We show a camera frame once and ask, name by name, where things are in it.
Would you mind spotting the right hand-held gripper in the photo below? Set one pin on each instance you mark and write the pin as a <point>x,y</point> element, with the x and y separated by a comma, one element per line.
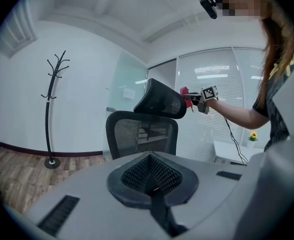
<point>208,94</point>

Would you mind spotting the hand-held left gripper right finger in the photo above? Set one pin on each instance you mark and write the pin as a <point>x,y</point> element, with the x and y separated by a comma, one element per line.
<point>212,196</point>

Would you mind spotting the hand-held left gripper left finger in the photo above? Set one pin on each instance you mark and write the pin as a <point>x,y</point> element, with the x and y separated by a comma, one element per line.
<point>92,209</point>

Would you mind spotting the pink cloth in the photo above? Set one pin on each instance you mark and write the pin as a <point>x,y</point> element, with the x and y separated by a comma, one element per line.
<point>185,91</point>

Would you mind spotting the black office chair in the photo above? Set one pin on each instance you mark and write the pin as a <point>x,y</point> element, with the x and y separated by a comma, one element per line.
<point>162,101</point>

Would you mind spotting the person's right forearm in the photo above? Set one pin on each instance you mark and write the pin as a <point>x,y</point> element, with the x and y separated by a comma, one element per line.
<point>232,114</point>

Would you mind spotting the white window blinds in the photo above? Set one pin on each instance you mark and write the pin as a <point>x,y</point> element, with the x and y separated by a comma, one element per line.
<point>212,66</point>

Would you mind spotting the white desk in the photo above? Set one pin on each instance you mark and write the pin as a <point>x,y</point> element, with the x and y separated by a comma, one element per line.
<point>227,150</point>

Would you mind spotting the white paper sign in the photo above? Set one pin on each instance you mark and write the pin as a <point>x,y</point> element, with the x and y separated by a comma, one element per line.
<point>128,94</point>

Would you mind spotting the frosted glass door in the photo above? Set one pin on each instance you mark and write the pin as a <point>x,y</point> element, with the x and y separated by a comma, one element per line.
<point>129,124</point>

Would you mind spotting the potted sunflower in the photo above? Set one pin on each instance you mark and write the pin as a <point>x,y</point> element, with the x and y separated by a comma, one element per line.
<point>253,135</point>

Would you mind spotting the person's black printed shirt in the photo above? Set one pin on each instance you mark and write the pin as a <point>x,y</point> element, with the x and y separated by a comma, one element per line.
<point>279,104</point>

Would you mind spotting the black coat rack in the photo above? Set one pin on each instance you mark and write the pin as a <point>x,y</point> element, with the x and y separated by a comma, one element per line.
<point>47,124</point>

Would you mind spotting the person's head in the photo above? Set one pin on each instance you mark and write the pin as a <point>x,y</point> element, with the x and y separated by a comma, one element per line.
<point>237,1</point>

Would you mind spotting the black head camera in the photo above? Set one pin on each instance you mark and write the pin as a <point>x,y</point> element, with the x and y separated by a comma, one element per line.
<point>209,5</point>

